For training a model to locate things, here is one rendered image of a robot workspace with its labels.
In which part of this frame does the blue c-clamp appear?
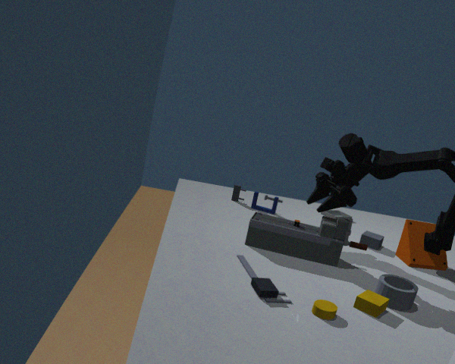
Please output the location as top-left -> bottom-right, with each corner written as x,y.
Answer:
251,192 -> 282,215

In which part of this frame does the yellow short cylinder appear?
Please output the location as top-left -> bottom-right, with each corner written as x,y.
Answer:
312,300 -> 338,320

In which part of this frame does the yellow block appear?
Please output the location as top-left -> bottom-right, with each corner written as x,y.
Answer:
353,290 -> 389,318

